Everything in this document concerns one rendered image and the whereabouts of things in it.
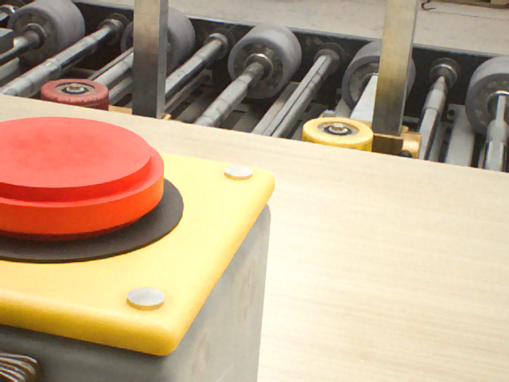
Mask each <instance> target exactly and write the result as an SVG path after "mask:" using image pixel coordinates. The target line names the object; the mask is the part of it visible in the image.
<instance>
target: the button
mask: <svg viewBox="0 0 509 382"><path fill-rule="evenodd" d="M164 168H165V167H164V161H163V159H162V157H161V155H160V154H159V153H158V152H157V150H156V149H154V148H153V147H152V146H150V145H149V144H148V143H147V142H146V140H145V139H143V138H142V137H141V136H139V135H138V134H135V133H133V132H132V131H130V130H128V129H126V128H124V127H120V126H117V125H114V124H111V123H105V122H101V121H96V120H91V119H79V118H68V117H39V118H27V119H15V120H10V121H5V122H0V235H3V236H10V238H15V239H20V240H36V241H69V240H77V239H84V238H89V237H93V236H101V235H105V234H107V233H111V232H116V231H118V230H120V229H123V228H125V227H127V226H129V225H131V224H133V223H135V222H136V221H138V220H140V218H141V217H142V216H143V215H144V214H146V213H148V212H149V211H150V210H151V209H153V208H155V207H156V206H157V205H158V203H159V202H160V200H161V199H162V194H163V190H164Z"/></svg>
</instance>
